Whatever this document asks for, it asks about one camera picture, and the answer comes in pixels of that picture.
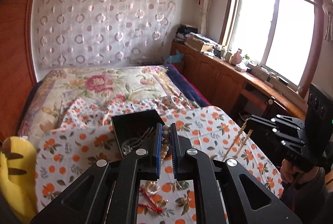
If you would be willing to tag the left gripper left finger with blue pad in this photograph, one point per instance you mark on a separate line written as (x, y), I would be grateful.
(150, 153)

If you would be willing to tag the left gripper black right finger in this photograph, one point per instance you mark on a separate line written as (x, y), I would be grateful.
(180, 160)

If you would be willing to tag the silver bangle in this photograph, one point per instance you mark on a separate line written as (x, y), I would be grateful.
(134, 143)

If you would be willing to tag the black jewelry box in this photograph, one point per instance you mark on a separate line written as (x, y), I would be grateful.
(134, 125)

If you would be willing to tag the person's right hand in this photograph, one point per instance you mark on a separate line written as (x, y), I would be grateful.
(288, 170)

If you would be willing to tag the dark blue blanket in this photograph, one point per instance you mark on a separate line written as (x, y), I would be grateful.
(185, 86)

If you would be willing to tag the orange print bedsheet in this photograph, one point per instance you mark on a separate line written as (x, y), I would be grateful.
(86, 133)

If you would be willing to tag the wooden side cabinet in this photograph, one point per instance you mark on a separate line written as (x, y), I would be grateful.
(222, 86)

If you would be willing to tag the teal cloth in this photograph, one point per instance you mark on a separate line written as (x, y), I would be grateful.
(176, 58)

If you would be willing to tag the pink ceramic figurine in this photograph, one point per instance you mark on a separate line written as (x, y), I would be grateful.
(236, 57)

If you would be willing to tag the stack of books and papers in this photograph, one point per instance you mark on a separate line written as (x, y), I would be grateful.
(189, 36)

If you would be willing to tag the floral quilt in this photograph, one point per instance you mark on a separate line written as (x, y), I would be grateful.
(99, 85)

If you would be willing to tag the window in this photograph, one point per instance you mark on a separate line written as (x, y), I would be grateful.
(284, 36)

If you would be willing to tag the yellow plush toy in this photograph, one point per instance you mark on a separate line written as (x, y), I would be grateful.
(18, 163)

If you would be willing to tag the circle pattern lace curtain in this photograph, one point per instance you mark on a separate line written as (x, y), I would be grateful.
(81, 33)

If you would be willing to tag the wooden wardrobe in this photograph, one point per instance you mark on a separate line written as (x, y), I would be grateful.
(17, 71)

